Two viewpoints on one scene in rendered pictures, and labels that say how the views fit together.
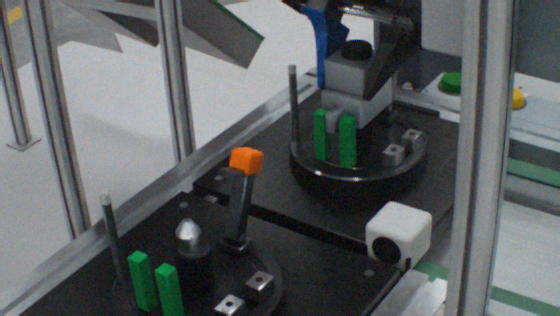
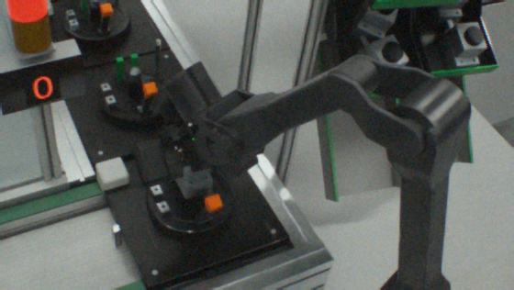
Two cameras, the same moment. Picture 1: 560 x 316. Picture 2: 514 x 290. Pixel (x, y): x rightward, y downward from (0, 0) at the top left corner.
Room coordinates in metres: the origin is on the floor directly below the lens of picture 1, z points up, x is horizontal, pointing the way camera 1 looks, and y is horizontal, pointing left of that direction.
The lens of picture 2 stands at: (1.01, -0.65, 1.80)
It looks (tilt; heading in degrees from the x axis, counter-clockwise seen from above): 46 degrees down; 110
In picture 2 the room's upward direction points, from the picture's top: 9 degrees clockwise
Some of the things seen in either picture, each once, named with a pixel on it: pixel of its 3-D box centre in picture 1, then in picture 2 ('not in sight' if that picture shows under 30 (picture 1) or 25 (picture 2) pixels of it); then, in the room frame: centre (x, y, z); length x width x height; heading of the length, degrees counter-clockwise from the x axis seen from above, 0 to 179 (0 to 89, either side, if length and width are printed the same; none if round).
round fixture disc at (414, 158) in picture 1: (358, 149); (190, 199); (0.71, -0.08, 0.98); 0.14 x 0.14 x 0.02
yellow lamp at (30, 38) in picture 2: not in sight; (30, 27); (0.50, -0.16, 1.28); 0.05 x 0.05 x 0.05
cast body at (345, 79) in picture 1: (352, 82); (188, 161); (0.70, -0.07, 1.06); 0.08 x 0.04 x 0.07; 144
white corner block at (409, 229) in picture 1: (398, 237); (112, 176); (0.58, -0.10, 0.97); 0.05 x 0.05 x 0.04; 54
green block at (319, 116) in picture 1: (322, 134); not in sight; (0.68, -0.04, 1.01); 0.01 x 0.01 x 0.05; 54
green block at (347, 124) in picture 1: (347, 142); not in sight; (0.67, -0.06, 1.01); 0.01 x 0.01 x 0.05; 54
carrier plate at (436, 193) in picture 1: (358, 165); (189, 206); (0.71, -0.08, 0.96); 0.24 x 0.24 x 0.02; 54
